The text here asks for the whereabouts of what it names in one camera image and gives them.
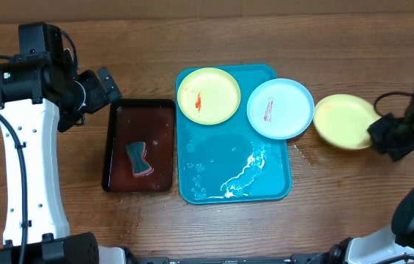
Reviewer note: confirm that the yellow-green plate bottom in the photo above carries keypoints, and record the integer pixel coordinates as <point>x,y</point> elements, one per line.
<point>342,120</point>

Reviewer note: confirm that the light blue plate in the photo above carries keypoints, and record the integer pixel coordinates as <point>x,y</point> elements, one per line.
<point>280,108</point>

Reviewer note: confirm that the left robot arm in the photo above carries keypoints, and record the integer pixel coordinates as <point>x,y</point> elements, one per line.
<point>42,93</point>

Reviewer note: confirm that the yellow-green plate top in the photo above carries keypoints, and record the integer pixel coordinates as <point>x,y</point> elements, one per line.
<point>208,96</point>

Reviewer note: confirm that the yellow-green plate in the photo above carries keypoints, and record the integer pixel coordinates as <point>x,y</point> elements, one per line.
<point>342,120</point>
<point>208,96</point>

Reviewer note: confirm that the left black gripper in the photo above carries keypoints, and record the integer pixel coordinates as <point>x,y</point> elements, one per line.
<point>100,98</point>

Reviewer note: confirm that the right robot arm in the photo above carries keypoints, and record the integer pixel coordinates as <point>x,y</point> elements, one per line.
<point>392,244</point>

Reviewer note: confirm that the teal plastic tray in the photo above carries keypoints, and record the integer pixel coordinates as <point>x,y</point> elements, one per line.
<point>230,161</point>

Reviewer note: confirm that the black tray with water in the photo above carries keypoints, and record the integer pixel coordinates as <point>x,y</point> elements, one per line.
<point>139,120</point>

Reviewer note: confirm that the orange green sponge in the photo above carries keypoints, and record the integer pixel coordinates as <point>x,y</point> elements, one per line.
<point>136,152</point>

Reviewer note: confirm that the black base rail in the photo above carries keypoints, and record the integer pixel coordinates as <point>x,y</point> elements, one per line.
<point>293,259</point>

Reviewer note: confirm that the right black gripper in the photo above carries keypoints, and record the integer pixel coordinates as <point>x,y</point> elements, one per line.
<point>385,134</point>

